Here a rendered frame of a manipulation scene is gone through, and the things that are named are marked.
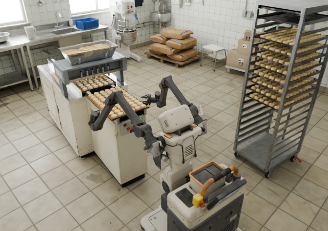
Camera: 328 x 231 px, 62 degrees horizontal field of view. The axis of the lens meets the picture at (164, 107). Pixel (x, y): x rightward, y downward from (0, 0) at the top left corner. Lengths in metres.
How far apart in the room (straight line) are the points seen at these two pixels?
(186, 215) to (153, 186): 1.32
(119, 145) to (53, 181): 0.99
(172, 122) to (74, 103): 1.51
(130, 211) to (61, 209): 0.68
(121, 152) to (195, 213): 1.20
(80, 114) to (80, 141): 0.36
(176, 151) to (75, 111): 1.56
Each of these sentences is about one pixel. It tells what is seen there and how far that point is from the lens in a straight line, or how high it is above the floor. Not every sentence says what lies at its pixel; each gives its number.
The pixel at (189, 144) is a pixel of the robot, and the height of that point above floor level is 1.03.
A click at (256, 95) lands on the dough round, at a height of 0.87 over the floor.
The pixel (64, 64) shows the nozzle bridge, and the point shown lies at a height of 1.18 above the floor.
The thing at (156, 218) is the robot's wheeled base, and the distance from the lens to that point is 2.44.
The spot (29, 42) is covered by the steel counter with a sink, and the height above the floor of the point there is 0.88.
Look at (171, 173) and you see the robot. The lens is 2.08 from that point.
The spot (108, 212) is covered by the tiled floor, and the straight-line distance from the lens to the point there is 2.89.
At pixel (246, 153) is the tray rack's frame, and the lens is 3.40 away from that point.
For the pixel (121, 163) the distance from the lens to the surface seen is 2.82.
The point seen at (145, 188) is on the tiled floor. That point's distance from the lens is 3.05.
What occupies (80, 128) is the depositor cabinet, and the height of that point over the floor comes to 0.46.
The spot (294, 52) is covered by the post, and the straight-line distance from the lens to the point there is 2.61.
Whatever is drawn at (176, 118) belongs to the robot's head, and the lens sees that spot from 1.85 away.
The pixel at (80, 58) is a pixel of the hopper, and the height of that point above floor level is 1.24.
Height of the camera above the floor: 2.18
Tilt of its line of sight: 29 degrees down
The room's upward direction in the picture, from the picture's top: straight up
